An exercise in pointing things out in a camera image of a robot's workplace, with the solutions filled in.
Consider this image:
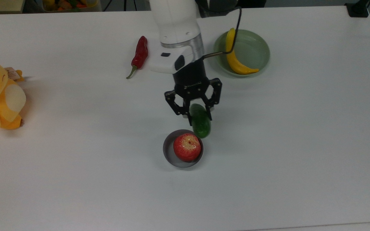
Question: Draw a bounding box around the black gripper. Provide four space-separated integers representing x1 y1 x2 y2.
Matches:
164 59 223 126

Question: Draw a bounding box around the green cucumber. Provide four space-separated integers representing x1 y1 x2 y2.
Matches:
189 103 211 139

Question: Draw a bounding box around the small grey metal bowl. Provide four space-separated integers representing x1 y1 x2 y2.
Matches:
163 129 204 169

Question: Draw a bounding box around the red apple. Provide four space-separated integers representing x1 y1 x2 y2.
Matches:
173 133 202 162

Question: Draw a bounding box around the yellow banana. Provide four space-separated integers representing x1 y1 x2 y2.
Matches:
225 28 260 75

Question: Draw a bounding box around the red chili pepper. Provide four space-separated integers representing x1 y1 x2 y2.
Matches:
126 36 148 80

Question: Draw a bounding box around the pale green plate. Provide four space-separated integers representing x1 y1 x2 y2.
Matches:
213 29 270 77

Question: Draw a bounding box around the box of toy vegetables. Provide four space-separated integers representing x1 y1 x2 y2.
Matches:
42 0 99 13

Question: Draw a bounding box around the black table clamp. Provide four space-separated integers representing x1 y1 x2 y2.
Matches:
346 0 370 18

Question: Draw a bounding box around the plush toy paper tag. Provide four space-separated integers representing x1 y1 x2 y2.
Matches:
4 67 23 81

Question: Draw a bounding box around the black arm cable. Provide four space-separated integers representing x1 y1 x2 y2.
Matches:
203 6 242 60

